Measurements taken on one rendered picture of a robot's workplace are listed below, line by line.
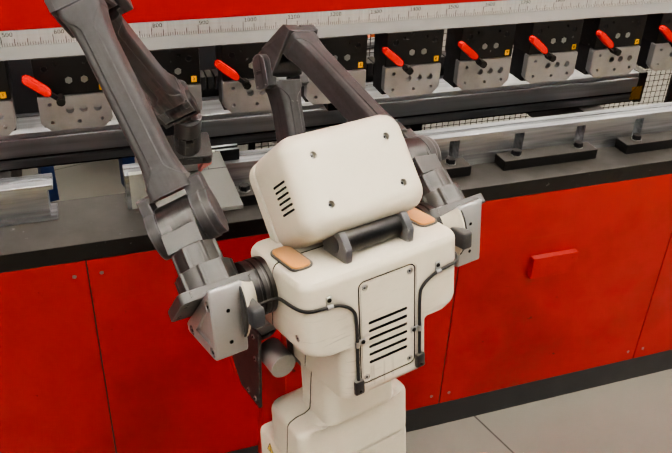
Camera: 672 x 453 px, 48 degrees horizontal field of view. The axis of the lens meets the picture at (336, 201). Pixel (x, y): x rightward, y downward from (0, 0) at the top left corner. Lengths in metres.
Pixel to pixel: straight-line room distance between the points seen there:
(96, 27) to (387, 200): 0.48
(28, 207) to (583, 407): 1.85
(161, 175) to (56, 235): 0.75
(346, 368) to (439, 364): 1.25
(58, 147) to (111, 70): 0.97
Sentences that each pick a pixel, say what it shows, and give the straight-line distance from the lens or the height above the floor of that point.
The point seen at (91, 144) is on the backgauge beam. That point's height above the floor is 0.94.
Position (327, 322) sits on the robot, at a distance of 1.06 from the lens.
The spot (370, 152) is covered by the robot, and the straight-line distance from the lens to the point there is 1.08.
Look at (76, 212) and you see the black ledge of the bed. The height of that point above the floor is 0.88.
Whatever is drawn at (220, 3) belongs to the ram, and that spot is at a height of 1.37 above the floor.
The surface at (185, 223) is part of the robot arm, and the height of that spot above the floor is 1.26.
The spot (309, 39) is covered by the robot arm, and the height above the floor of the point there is 1.37.
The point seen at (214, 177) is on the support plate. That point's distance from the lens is 1.76.
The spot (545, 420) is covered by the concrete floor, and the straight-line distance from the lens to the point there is 2.66.
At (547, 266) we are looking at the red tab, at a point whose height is 0.59.
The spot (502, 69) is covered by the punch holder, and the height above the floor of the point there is 1.16.
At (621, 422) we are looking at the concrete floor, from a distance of 2.74.
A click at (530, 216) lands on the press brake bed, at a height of 0.76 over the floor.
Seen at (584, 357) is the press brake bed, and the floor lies 0.16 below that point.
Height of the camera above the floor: 1.85
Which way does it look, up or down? 31 degrees down
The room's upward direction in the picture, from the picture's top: 2 degrees clockwise
